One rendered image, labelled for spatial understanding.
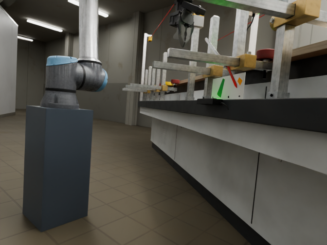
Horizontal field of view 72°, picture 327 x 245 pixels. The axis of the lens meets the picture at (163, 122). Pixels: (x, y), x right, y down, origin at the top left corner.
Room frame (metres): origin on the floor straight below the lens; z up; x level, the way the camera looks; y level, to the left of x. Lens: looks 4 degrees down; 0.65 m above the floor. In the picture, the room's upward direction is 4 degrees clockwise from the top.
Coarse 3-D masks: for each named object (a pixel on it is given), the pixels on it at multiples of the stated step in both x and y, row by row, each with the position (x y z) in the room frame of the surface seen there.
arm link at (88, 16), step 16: (80, 0) 1.34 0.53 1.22; (96, 0) 1.37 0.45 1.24; (80, 16) 1.34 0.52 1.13; (96, 16) 1.36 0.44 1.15; (80, 32) 1.33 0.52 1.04; (96, 32) 1.36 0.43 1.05; (80, 48) 1.33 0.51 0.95; (96, 48) 1.36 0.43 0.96; (96, 64) 1.32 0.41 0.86; (96, 80) 1.32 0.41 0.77
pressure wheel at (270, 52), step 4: (256, 52) 0.94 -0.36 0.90; (260, 52) 0.91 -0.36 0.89; (264, 52) 0.90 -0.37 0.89; (268, 52) 0.90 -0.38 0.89; (272, 52) 0.90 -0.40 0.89; (256, 56) 0.93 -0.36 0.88; (260, 56) 0.91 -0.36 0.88; (264, 56) 0.90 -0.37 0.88; (268, 56) 0.90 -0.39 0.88; (272, 56) 0.90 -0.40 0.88; (260, 60) 0.95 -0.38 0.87; (264, 60) 0.93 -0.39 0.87; (268, 60) 0.92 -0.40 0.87; (272, 60) 0.94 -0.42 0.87; (264, 72) 0.93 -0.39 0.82; (264, 76) 0.93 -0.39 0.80
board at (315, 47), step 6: (318, 42) 0.76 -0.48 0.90; (324, 42) 0.74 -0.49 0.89; (300, 48) 0.82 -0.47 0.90; (306, 48) 0.80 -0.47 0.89; (312, 48) 0.77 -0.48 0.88; (318, 48) 0.75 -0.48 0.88; (324, 48) 0.73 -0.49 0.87; (294, 54) 0.85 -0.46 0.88; (300, 54) 0.82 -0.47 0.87; (306, 54) 0.81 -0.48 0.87; (312, 54) 0.81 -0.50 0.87; (318, 54) 0.80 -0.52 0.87; (294, 60) 0.91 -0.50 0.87; (198, 78) 1.71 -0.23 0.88; (204, 78) 1.64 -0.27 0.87; (180, 84) 2.18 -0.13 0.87
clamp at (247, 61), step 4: (240, 56) 0.88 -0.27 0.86; (244, 56) 0.86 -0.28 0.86; (248, 56) 0.86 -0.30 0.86; (252, 56) 0.86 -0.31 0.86; (240, 60) 0.88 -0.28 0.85; (244, 60) 0.86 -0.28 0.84; (248, 60) 0.86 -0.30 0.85; (252, 60) 0.86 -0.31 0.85; (240, 64) 0.88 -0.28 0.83; (244, 64) 0.85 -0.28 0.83; (248, 64) 0.86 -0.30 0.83; (252, 64) 0.86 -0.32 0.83; (232, 68) 0.93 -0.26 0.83; (236, 68) 0.90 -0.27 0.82; (240, 68) 0.88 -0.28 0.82; (244, 68) 0.88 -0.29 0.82; (248, 68) 0.87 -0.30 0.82; (252, 68) 0.86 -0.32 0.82
